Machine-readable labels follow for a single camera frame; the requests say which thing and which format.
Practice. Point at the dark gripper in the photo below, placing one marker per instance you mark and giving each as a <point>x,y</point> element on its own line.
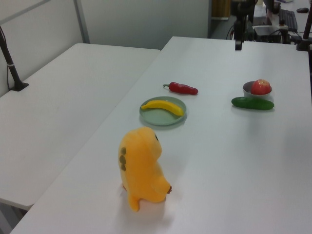
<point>239,30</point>

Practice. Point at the black Franka robot arm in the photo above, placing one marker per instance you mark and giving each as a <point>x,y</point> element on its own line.
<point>243,9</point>

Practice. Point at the small metal bowl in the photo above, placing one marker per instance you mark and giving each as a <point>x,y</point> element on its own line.
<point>246,89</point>

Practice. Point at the green cucumber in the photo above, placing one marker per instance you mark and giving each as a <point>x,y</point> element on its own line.
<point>252,103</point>

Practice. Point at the grey electronics box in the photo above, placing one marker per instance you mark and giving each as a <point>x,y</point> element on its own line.
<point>265,33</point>

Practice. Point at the yellow wooden cabinet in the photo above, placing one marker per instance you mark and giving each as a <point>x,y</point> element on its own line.
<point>220,8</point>

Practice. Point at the red apple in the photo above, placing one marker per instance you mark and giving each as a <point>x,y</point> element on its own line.
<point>260,87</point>

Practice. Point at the black keyboard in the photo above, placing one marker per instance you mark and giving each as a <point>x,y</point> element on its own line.
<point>288,20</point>

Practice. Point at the black pole with table clamp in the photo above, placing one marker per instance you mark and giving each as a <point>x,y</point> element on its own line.
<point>304,36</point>

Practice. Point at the red chili pepper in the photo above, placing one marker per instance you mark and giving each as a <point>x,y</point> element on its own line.
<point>182,88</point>

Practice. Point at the black computer mouse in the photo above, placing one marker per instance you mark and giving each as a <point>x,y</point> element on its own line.
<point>302,10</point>

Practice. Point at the yellow banana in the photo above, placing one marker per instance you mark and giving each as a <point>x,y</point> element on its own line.
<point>168,106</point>

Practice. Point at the pale green plate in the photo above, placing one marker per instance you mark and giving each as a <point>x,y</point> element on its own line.
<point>158,118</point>

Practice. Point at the orange plush toy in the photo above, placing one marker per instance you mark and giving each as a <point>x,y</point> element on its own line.
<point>141,168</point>

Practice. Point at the white side table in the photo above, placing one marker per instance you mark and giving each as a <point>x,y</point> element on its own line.
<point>61,109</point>

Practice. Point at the black camera pole with clamp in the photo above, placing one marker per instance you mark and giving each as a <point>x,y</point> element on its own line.
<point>11,67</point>

